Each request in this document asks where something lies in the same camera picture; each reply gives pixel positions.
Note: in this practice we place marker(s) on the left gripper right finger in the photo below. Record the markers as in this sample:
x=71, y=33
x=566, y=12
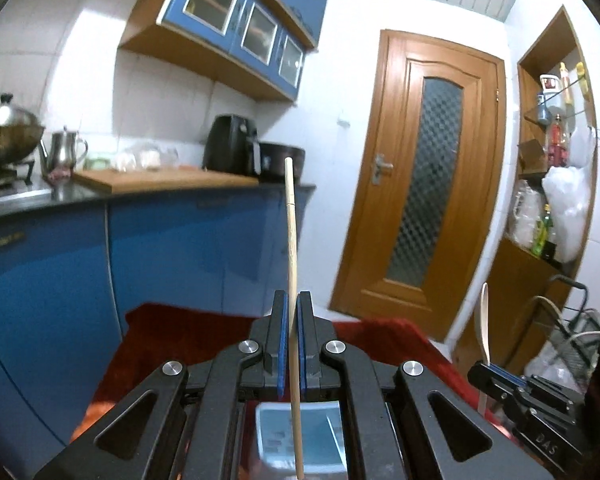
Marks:
x=318, y=382

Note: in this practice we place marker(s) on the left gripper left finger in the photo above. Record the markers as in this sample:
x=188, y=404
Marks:
x=265, y=353

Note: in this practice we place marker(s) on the white plastic spoon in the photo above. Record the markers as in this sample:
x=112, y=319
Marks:
x=482, y=324

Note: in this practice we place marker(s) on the wooden chopstick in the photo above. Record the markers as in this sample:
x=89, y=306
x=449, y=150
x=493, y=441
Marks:
x=293, y=343

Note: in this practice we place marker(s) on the blue lower kitchen cabinets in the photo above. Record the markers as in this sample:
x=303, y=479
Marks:
x=74, y=263

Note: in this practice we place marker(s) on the red floral table blanket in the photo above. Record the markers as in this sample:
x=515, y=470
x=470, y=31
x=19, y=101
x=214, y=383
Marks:
x=158, y=333

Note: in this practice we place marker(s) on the wooden door with glass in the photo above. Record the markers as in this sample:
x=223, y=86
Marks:
x=415, y=240

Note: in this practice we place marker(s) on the dark rice cooker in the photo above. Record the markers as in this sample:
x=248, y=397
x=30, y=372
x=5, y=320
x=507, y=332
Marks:
x=272, y=166

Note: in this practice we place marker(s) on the black air fryer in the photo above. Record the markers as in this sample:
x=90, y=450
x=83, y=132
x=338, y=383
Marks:
x=232, y=146

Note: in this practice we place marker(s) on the white plastic bag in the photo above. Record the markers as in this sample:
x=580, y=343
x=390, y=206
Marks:
x=568, y=192

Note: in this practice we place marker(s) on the wooden cutting board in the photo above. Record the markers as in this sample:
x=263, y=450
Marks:
x=116, y=182

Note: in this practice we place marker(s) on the wooden corner shelf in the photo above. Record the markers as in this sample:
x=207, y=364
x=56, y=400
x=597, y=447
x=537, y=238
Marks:
x=525, y=292

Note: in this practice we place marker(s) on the steel kettle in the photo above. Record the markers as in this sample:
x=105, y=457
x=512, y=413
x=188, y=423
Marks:
x=67, y=150

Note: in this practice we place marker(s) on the blue upper glass cabinet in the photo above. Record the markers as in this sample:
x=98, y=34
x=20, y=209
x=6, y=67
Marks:
x=256, y=47

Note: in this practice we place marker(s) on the wok with steel lid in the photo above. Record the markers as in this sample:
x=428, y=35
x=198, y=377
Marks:
x=20, y=131

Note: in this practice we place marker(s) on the silver door handle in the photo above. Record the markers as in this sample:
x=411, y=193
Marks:
x=381, y=168

